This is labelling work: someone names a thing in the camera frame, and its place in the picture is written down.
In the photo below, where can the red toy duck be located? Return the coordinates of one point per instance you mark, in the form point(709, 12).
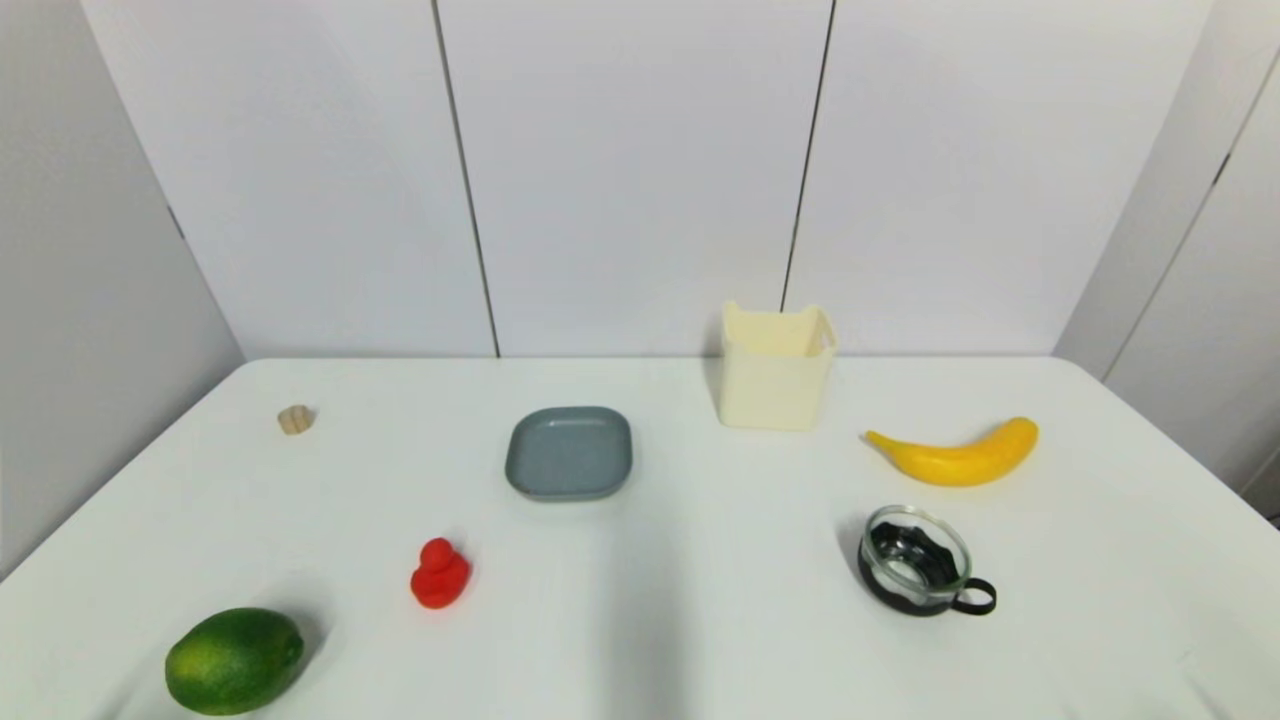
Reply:
point(438, 580)

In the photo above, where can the grey square plate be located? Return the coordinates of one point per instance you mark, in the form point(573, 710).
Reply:
point(568, 455)

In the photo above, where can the cream plastic square container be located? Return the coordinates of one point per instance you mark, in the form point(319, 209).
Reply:
point(775, 390)

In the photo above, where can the yellow banana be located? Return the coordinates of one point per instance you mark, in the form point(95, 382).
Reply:
point(960, 464)

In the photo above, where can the small beige wooden knob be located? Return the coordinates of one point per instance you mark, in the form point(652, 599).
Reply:
point(296, 420)

